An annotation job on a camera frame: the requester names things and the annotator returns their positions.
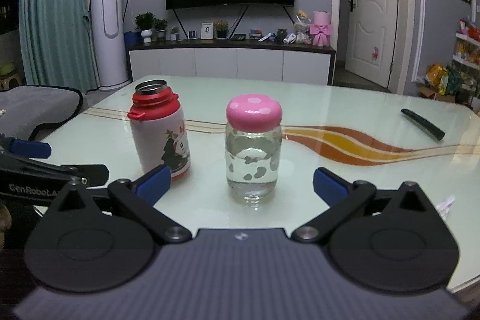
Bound white door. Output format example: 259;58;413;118
344;0;400;88

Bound green stool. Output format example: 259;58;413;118
0;61;24;90

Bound person's left forearm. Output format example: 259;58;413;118
0;203;13;250

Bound pink gift box with bow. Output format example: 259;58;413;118
309;10;333;47

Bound green plant in white pot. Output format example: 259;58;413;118
134;13;156;43

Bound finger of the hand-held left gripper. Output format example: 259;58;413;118
0;154;110;188
0;133;52;160

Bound grey sofa cushion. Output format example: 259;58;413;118
0;85;84;141

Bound teal curtain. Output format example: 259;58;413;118
19;0;100;91

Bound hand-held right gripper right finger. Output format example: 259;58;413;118
292;167;440;244

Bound white paper scrap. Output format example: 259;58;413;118
437;196;457;220

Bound snack shelf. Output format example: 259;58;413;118
452;18;480;107

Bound white tower air conditioner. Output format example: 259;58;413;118
90;0;130;87

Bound pile of snack bags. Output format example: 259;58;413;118
414;64;464;103

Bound white television cabinet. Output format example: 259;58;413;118
125;39;336;85

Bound flower bouquet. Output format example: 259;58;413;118
294;10;314;44

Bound clear glass bottle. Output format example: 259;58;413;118
225;119;283;209

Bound black remote control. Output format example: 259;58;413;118
400;109;446;142

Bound small green potted plant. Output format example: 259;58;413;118
154;18;169;41

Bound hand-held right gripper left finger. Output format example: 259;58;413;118
46;166;194;245

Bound red and white thermos bottle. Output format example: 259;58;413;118
127;79;192;181

